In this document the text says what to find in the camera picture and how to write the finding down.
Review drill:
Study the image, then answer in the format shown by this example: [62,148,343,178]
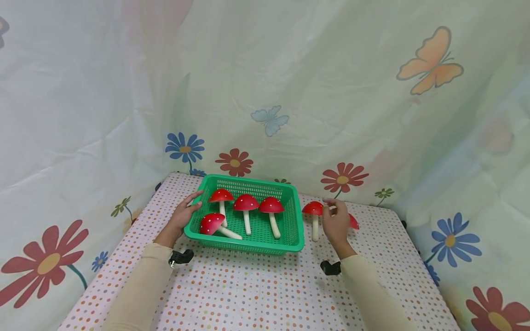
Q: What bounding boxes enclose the person's right hand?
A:
[323,198,351,248]

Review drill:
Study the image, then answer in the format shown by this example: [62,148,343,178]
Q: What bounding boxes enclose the person's left hand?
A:
[166,190,204,237]

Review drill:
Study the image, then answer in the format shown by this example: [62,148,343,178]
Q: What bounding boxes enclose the green plastic basket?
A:
[184,174,305,256]

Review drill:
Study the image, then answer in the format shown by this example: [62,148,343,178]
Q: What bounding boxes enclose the person's left forearm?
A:
[102,226,181,331]

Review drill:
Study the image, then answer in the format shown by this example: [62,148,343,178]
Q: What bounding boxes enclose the person's right forearm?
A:
[334,241,417,331]

